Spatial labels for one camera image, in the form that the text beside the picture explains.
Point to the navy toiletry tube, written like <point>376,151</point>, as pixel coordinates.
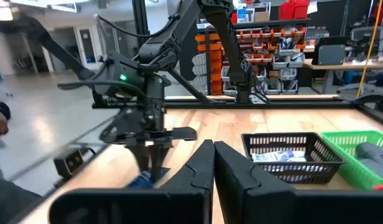
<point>141,182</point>

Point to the blue product box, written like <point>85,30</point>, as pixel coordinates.
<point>242,15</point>

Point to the wooden desk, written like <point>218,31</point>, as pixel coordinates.
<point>350,66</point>

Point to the black car key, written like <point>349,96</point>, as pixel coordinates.
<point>365,155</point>

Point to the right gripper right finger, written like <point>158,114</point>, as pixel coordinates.
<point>241,193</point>

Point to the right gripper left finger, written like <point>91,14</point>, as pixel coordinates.
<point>191,193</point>

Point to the green plastic basket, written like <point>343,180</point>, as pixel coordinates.
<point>344,168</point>

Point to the brown cardboard box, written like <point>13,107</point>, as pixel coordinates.
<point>262,16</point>

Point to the black table-level camera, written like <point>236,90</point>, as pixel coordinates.
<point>71,161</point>

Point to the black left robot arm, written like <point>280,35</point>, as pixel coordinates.
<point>222,37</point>

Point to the black plastic basket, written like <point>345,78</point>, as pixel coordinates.
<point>303,174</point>

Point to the white door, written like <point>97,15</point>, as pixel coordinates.
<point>85,46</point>

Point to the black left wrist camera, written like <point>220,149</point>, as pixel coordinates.
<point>117,71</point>

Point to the person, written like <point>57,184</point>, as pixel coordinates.
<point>11,202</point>

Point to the orange bin shelf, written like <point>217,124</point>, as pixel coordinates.
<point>263,46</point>

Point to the grey bench machine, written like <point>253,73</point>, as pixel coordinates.
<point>365,37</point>

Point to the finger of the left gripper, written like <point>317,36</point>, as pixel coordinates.
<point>158,158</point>
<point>142,158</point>

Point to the red storage bins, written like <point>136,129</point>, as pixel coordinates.
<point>291,9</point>

